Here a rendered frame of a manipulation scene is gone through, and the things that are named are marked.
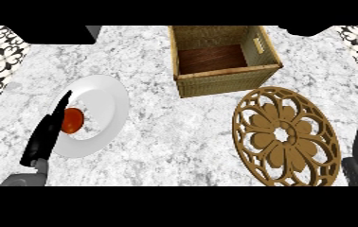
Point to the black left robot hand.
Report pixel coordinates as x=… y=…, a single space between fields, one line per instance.
x=45 y=136

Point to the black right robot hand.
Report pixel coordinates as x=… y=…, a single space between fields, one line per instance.
x=351 y=172

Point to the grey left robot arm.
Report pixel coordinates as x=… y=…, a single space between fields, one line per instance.
x=29 y=179

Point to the brown round openwork placemat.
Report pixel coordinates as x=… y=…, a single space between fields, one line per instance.
x=280 y=152

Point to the square wicker basket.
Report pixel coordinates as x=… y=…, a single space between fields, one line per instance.
x=219 y=79

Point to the white round plate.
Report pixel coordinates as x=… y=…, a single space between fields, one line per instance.
x=110 y=111

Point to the large black appliance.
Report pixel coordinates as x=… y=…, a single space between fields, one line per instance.
x=57 y=33

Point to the small black appliance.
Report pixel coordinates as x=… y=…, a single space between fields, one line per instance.
x=308 y=29

